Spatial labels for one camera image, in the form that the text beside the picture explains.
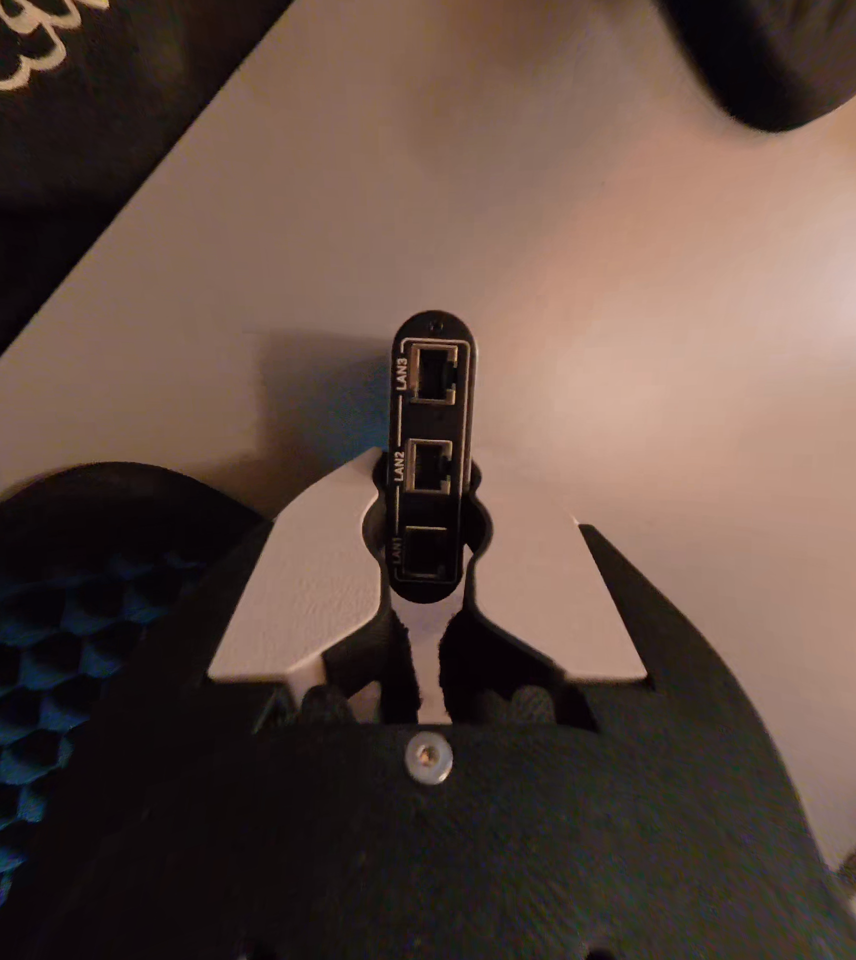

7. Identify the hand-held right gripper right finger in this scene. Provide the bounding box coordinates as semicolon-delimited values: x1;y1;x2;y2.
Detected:
464;459;656;684

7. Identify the black ethernet hub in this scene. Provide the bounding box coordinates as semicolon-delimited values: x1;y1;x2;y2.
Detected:
385;309;479;605

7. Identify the person's dark printed hoodie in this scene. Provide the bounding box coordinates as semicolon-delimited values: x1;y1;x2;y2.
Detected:
0;0;298;414

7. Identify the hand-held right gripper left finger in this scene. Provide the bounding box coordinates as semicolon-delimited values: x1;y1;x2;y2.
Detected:
206;447;393;685

